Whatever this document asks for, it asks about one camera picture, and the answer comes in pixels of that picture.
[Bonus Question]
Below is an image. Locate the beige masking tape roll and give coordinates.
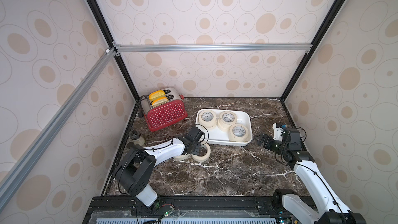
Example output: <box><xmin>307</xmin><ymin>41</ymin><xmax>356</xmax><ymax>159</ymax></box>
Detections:
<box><xmin>198</xmin><ymin>110</ymin><xmax>217</xmax><ymax>130</ymax></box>
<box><xmin>217</xmin><ymin>111</ymin><xmax>237</xmax><ymax>132</ymax></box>
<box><xmin>173</xmin><ymin>154</ymin><xmax>191</xmax><ymax>161</ymax></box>
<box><xmin>228</xmin><ymin>123</ymin><xmax>249</xmax><ymax>143</ymax></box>
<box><xmin>191</xmin><ymin>144</ymin><xmax>211</xmax><ymax>162</ymax></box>

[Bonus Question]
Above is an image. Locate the white rectangular storage tray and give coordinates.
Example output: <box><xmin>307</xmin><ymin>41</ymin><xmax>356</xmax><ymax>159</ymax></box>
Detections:
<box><xmin>195</xmin><ymin>109</ymin><xmax>252</xmax><ymax>146</ymax></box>

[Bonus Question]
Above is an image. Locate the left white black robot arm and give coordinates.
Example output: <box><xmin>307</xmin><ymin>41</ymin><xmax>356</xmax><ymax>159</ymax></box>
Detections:
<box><xmin>113</xmin><ymin>126</ymin><xmax>210</xmax><ymax>208</ymax></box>

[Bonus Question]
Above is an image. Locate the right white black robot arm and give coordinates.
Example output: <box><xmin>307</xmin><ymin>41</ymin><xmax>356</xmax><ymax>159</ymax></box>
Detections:
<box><xmin>254</xmin><ymin>123</ymin><xmax>366</xmax><ymax>224</ymax></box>

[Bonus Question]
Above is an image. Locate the red polka dot toaster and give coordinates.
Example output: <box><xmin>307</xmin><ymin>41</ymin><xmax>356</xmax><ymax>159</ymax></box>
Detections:
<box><xmin>140</xmin><ymin>87</ymin><xmax>188</xmax><ymax>132</ymax></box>

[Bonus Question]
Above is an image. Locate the yellow toast slice front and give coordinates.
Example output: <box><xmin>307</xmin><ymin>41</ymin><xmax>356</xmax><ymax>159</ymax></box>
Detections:
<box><xmin>151</xmin><ymin>96</ymin><xmax>169</xmax><ymax>107</ymax></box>

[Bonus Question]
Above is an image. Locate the yellow toast slice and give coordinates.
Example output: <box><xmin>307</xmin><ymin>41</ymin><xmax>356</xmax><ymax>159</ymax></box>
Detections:
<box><xmin>148</xmin><ymin>90</ymin><xmax>166</xmax><ymax>101</ymax></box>
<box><xmin>151</xmin><ymin>96</ymin><xmax>169</xmax><ymax>107</ymax></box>

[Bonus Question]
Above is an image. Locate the yellow toast slice rear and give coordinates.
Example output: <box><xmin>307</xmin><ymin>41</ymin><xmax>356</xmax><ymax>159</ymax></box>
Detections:
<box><xmin>148</xmin><ymin>90</ymin><xmax>166</xmax><ymax>101</ymax></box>

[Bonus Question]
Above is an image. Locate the left diagonal aluminium bar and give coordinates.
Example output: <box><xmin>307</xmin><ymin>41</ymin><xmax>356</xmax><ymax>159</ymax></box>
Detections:
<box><xmin>1</xmin><ymin>48</ymin><xmax>117</xmax><ymax>211</ymax></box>

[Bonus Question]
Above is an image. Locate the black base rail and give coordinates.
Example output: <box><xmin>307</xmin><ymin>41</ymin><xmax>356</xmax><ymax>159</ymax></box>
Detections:
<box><xmin>82</xmin><ymin>195</ymin><xmax>350</xmax><ymax>224</ymax></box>

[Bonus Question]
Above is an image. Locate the horizontal aluminium frame bar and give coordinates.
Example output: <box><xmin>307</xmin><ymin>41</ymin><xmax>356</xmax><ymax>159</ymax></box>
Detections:
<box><xmin>116</xmin><ymin>43</ymin><xmax>312</xmax><ymax>52</ymax></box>

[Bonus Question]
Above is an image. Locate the black right corner post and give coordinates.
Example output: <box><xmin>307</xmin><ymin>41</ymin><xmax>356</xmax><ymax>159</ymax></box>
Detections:
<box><xmin>280</xmin><ymin>0</ymin><xmax>346</xmax><ymax>103</ymax></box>

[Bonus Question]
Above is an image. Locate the black corner post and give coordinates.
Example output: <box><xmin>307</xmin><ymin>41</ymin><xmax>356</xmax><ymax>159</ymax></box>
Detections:
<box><xmin>280</xmin><ymin>0</ymin><xmax>346</xmax><ymax>103</ymax></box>
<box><xmin>86</xmin><ymin>0</ymin><xmax>140</xmax><ymax>101</ymax></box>

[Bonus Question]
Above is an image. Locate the black left corner post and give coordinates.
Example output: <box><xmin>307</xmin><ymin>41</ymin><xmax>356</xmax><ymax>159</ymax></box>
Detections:
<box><xmin>86</xmin><ymin>0</ymin><xmax>140</xmax><ymax>101</ymax></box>

